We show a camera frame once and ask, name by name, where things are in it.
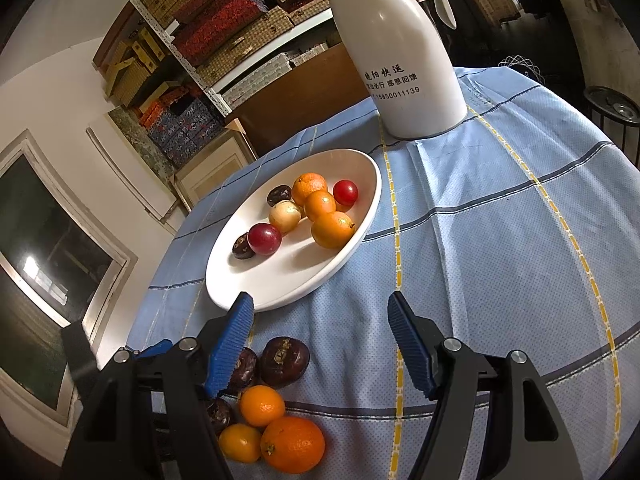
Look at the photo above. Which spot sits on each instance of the stack of blue patterned boxes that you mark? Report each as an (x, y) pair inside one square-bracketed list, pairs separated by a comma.
[(185, 127)]

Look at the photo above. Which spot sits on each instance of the stack of red brocade boxes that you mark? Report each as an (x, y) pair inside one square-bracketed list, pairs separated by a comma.
[(220, 20)]

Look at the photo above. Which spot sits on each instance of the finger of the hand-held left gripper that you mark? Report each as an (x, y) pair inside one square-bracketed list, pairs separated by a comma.
[(157, 347)]

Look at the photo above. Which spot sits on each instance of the brown wooden board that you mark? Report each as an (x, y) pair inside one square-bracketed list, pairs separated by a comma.
[(300, 105)]

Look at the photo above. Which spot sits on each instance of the stack of orange boxes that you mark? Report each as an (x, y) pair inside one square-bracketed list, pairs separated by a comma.
[(155, 110)]

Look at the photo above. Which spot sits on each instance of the stack of yellow wooden boxes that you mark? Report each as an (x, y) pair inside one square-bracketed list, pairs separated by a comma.
[(130, 75)]

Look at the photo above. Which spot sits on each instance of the white thermos jug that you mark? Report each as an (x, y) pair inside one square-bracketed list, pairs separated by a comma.
[(400, 35)]

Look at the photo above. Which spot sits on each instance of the black round stand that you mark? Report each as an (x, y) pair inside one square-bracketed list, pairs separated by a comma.
[(612, 105)]

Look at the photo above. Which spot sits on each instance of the large woven straw box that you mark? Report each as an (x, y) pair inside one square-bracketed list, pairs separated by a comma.
[(240, 42)]

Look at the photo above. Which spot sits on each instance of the small orange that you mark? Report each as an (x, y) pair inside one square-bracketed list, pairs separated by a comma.
[(320, 206), (309, 185), (261, 405), (240, 442)]

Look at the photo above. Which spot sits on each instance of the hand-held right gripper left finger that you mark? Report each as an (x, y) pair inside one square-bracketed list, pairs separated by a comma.
[(230, 345)]

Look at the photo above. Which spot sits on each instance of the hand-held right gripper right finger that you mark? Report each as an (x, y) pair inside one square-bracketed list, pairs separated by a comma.
[(410, 345)]

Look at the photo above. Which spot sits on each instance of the mottled stone slab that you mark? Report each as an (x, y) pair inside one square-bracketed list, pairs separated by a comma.
[(135, 135)]

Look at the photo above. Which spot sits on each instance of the wooden picture frame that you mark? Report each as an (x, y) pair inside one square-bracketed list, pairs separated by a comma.
[(215, 167)]

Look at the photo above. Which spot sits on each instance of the white leaning panel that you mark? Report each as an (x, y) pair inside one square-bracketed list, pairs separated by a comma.
[(130, 175)]

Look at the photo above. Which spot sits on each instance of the stack of white patterned boxes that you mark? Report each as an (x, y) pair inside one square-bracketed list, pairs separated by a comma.
[(260, 75)]

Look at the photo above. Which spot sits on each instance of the white metal shelf rack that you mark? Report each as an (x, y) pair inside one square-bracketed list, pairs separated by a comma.
[(192, 70)]

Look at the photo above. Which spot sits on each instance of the dark brown water chestnut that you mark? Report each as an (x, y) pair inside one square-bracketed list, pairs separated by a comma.
[(241, 247), (278, 195), (222, 415), (284, 361), (245, 367)]

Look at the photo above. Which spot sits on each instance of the large tangerine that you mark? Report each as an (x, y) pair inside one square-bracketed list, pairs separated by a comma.
[(332, 230), (292, 444)]

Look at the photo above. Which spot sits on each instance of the blue checked tablecloth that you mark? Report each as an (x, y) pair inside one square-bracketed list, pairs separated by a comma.
[(500, 260)]

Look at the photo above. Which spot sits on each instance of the red plum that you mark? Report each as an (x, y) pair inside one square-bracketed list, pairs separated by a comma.
[(264, 238)]

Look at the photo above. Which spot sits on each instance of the red cherry tomato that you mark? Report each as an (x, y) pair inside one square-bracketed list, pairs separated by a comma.
[(345, 192)]

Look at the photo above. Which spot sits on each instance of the white plate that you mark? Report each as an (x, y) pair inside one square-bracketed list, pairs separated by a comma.
[(300, 270)]

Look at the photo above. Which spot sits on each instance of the pale yellow plum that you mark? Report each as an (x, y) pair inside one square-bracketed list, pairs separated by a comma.
[(285, 216)]

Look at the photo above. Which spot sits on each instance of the white framed window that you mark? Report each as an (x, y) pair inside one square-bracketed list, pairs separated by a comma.
[(45, 270)]

